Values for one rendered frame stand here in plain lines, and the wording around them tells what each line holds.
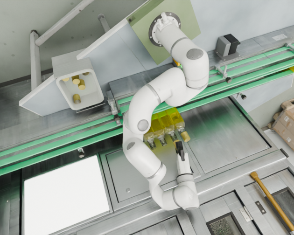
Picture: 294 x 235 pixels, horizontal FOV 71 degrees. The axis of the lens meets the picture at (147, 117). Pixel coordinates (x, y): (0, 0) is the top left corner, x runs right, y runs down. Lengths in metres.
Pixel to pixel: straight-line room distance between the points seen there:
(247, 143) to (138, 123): 0.80
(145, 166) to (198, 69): 0.39
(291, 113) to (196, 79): 4.03
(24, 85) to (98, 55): 0.97
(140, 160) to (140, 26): 0.55
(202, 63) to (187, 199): 0.50
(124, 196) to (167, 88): 0.62
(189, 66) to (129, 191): 0.68
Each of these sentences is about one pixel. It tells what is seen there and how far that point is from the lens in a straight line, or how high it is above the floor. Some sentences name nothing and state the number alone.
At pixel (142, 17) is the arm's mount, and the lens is 0.93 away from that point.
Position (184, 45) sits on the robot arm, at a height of 1.02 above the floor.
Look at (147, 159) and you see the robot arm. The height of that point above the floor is 1.30.
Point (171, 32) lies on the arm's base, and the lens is 0.90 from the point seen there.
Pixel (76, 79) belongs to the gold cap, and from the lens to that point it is 1.03.
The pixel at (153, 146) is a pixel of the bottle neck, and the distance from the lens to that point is 1.03.
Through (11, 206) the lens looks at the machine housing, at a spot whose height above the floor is 1.09.
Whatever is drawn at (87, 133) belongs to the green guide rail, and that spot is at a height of 0.95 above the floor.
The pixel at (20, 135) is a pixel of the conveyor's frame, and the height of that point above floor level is 0.84.
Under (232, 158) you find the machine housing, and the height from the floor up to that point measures 1.28.
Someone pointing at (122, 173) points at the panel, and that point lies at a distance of 1.15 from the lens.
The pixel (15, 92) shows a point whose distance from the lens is 1.88.
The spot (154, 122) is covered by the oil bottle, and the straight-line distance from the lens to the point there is 1.09.
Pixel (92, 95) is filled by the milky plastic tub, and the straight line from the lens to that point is 1.15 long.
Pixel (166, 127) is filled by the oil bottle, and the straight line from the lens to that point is 1.07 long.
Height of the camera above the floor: 1.61
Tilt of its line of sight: 35 degrees down
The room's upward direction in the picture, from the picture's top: 155 degrees clockwise
